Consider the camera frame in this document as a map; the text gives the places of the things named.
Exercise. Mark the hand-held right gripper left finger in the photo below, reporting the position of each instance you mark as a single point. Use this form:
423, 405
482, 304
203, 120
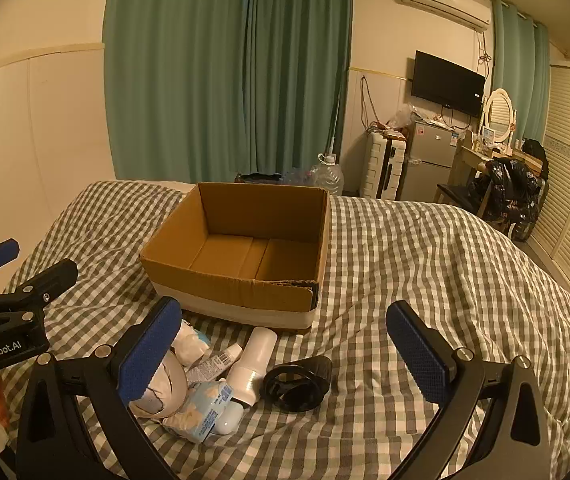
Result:
150, 355

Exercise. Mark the small photo frame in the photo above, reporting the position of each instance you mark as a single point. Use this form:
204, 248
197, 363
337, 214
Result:
488, 135

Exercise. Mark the clear plastic bag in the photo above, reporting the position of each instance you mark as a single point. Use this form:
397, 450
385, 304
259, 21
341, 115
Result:
401, 119

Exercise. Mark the white oval mirror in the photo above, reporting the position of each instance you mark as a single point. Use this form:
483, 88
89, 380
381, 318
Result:
499, 115

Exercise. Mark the white cylindrical bottle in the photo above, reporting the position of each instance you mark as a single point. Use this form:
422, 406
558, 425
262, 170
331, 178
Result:
255, 355

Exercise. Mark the white suitcase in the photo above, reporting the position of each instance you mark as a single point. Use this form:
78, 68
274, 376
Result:
377, 165

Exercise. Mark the white barcode tube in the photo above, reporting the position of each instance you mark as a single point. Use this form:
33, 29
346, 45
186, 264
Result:
215, 360

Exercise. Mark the wooden dressing table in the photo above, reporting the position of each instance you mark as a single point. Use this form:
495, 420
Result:
470, 157

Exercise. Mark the black bag on chair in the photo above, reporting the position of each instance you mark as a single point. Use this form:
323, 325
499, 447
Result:
510, 185

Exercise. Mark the white air conditioner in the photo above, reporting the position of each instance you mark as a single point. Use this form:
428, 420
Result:
445, 0

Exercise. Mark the grey checkered bed sheet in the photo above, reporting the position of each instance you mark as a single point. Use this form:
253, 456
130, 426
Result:
415, 260

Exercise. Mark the black wall television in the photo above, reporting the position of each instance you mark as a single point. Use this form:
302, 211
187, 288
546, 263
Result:
445, 82

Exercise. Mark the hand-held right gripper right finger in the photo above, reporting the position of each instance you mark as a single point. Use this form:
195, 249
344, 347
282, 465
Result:
417, 355

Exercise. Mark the clear water jug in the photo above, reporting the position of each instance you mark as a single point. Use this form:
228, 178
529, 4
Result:
327, 177

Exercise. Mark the wide green curtain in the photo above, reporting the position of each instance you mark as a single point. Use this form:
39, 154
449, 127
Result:
190, 60

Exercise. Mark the cardboard box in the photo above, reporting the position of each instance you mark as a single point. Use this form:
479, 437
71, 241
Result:
230, 305

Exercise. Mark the dark stool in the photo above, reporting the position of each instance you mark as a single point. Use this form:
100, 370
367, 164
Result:
452, 191

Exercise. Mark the narrow green curtain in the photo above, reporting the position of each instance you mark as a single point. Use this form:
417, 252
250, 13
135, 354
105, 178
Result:
520, 75

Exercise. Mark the black round plastic holder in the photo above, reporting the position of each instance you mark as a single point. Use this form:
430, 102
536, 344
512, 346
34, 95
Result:
310, 375

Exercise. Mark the silver small fridge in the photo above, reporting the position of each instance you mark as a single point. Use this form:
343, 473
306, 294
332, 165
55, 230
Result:
425, 165

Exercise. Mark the white grey cloth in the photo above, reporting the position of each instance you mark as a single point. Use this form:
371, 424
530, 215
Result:
171, 377

